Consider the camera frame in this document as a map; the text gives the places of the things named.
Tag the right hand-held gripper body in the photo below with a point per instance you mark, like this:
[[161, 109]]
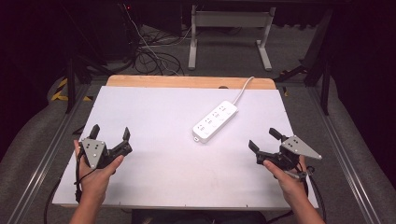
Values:
[[288, 152]]

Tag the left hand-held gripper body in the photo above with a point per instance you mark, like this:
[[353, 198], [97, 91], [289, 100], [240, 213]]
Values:
[[95, 152]]

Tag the white power strip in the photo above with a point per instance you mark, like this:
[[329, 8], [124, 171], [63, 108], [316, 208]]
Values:
[[214, 121]]

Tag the person's left hand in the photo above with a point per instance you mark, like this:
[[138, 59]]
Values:
[[96, 176]]

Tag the person's right hand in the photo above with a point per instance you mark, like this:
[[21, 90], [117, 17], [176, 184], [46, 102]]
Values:
[[288, 182]]

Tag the yellow black hazard tape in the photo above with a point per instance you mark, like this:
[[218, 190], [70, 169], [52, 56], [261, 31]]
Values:
[[62, 91]]

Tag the black metal stand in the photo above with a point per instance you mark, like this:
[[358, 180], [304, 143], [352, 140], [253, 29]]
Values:
[[71, 84], [323, 62]]

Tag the white board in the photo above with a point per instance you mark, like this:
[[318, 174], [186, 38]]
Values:
[[174, 161]]

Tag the wooden table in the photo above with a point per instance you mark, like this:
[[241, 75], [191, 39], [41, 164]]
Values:
[[174, 81]]

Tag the person's dark clothing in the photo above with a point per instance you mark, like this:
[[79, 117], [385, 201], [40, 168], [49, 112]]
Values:
[[199, 217]]

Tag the aluminium floor rail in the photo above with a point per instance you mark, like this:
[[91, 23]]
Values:
[[40, 165], [341, 155]]

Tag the white metal table frame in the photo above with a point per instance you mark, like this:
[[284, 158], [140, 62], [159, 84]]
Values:
[[229, 34]]

